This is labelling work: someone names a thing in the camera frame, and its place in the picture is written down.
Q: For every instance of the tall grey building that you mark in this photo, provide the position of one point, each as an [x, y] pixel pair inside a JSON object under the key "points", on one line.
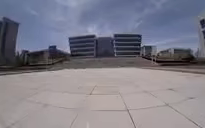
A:
{"points": [[2, 41]]}

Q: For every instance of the wide grey stairway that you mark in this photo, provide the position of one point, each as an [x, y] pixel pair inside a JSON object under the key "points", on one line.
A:
{"points": [[103, 62]]}

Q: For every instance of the low dark building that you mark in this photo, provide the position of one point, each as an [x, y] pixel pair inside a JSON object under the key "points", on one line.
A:
{"points": [[45, 56]]}

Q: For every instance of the small pale building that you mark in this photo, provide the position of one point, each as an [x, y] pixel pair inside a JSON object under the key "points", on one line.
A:
{"points": [[149, 50]]}

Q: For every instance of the dark raised border strip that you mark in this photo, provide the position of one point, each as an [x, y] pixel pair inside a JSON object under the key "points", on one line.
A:
{"points": [[186, 67], [20, 69]]}

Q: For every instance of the pale concrete slab plaza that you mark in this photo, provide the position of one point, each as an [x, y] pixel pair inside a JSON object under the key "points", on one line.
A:
{"points": [[103, 96]]}

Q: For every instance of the striped multi-storey building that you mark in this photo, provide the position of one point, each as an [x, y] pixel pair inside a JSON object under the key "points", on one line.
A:
{"points": [[105, 45]]}

